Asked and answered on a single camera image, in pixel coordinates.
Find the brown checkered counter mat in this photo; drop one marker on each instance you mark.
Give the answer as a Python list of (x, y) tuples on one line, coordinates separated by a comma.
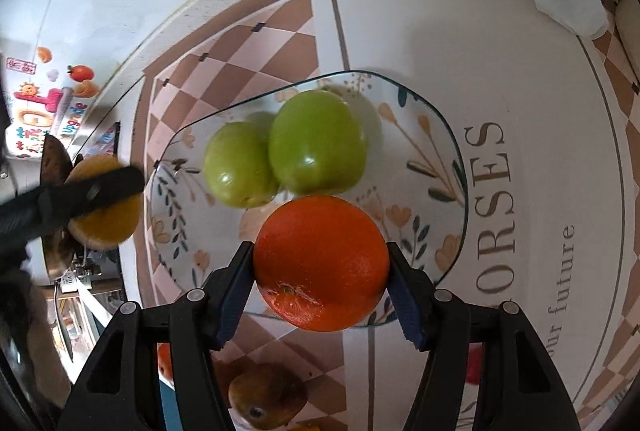
[(525, 111)]

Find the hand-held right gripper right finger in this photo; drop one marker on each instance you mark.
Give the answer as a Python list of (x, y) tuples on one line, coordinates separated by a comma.
[(407, 303)]

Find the brown pear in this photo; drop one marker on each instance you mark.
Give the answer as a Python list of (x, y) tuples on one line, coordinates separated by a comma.
[(270, 391)]

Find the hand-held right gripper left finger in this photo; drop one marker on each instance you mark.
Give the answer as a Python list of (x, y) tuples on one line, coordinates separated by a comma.
[(235, 298)]

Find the colourful wall sticker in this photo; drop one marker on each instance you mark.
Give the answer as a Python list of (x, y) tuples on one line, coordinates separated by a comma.
[(30, 116)]

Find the white tissue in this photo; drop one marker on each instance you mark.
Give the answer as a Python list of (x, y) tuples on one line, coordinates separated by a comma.
[(565, 1)]

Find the green apple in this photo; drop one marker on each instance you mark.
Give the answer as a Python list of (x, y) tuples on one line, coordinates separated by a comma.
[(240, 168), (315, 146)]

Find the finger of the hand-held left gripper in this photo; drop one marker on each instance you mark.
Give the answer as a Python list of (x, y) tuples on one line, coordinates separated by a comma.
[(100, 191)]

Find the floral white plate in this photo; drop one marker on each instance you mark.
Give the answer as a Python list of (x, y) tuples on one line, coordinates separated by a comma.
[(425, 161)]

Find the small red fruit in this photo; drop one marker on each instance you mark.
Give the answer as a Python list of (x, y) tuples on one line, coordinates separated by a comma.
[(474, 366)]

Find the yellow orange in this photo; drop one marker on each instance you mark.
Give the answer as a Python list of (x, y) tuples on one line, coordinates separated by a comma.
[(110, 223)]

